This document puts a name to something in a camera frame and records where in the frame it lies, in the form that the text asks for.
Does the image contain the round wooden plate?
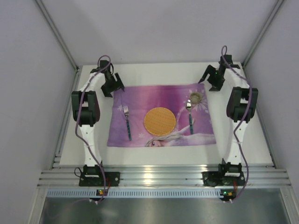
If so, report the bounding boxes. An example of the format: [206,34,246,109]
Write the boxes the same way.
[143,107,176,136]

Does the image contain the spoon with teal handle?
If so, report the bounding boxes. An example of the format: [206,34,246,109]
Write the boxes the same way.
[185,99,193,135]

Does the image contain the right aluminium frame post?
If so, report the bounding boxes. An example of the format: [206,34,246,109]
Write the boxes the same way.
[241,0,285,68]

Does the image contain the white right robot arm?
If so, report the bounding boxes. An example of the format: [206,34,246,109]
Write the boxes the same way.
[199,53,258,177]

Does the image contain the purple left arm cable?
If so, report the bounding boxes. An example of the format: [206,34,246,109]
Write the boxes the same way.
[75,55,113,203]

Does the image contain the fork with teal handle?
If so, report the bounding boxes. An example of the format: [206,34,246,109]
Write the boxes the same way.
[123,105,132,141]

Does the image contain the left aluminium frame post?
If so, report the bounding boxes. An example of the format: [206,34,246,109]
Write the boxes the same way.
[33,0,79,71]

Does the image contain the aluminium mounting rail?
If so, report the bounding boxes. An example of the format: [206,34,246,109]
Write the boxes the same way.
[37,165,291,188]

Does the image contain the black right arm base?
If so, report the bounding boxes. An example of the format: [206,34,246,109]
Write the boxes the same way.
[202,159,245,187]

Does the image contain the small grey cup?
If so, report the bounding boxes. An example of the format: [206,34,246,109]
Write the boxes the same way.
[189,92,202,105]

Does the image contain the purple Frozen placemat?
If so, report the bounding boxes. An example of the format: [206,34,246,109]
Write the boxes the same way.
[107,83,216,147]

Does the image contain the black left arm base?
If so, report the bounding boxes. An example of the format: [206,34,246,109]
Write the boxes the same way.
[79,165,121,187]

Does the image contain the aluminium frame post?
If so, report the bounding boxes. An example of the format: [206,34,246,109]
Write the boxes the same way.
[241,0,285,68]
[33,0,79,71]

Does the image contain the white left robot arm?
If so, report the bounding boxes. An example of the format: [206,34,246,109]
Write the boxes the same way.
[71,56,125,171]

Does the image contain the white slotted cable duct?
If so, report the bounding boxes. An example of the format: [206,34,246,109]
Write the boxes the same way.
[46,188,236,199]

